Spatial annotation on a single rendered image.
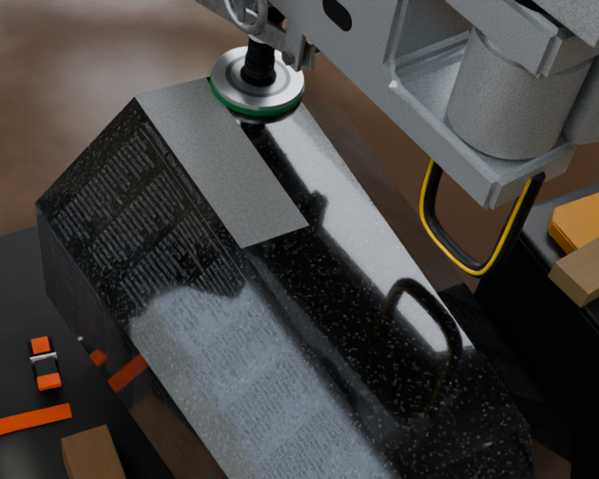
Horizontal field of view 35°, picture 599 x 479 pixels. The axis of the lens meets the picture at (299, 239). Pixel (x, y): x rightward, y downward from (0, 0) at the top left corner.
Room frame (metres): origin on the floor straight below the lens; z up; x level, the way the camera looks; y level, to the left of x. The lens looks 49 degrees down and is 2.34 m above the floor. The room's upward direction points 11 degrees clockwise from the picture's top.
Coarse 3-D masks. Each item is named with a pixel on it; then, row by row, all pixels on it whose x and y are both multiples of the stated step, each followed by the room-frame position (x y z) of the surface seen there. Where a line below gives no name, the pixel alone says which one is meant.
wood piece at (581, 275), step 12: (576, 252) 1.43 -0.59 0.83; (588, 252) 1.43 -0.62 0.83; (564, 264) 1.38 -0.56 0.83; (576, 264) 1.39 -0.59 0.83; (588, 264) 1.40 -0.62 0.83; (552, 276) 1.38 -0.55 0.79; (564, 276) 1.36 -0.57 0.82; (576, 276) 1.36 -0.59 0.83; (588, 276) 1.37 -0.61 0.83; (564, 288) 1.35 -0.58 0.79; (576, 288) 1.34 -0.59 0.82; (588, 288) 1.33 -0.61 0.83; (576, 300) 1.33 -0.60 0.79; (588, 300) 1.33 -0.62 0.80
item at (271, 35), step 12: (204, 0) 1.78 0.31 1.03; (216, 0) 1.75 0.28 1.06; (216, 12) 1.75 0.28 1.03; (252, 12) 1.67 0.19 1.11; (252, 24) 1.64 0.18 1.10; (264, 36) 1.62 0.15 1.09; (276, 36) 1.59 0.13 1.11; (276, 48) 1.59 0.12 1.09; (312, 48) 1.52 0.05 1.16; (288, 60) 1.51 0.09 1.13; (312, 60) 1.52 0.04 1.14
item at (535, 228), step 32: (576, 192) 1.71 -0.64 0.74; (544, 224) 1.58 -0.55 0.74; (512, 256) 1.54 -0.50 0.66; (544, 256) 1.48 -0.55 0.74; (480, 288) 1.58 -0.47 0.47; (512, 288) 1.51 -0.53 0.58; (544, 288) 1.45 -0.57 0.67; (512, 320) 1.48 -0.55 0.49; (544, 320) 1.42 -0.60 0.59; (576, 320) 1.36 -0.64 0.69; (544, 352) 1.39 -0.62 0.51; (576, 352) 1.32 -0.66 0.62; (544, 384) 1.35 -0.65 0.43; (576, 384) 1.30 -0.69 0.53; (576, 416) 1.26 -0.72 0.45; (576, 448) 1.23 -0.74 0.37
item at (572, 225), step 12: (564, 204) 1.62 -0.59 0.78; (576, 204) 1.62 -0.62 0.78; (588, 204) 1.63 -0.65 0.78; (552, 216) 1.58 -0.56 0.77; (564, 216) 1.58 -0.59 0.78; (576, 216) 1.59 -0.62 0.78; (588, 216) 1.59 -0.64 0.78; (552, 228) 1.55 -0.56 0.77; (564, 228) 1.54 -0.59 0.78; (576, 228) 1.55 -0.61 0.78; (588, 228) 1.55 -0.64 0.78; (564, 240) 1.51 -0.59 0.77; (576, 240) 1.51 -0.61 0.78; (588, 240) 1.52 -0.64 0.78
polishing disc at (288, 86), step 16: (240, 48) 1.81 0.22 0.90; (224, 64) 1.74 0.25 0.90; (240, 64) 1.75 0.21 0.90; (224, 80) 1.68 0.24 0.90; (240, 80) 1.69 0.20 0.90; (288, 80) 1.73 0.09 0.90; (224, 96) 1.64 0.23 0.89; (240, 96) 1.64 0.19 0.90; (256, 96) 1.65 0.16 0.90; (272, 96) 1.66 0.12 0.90; (288, 96) 1.67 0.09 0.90
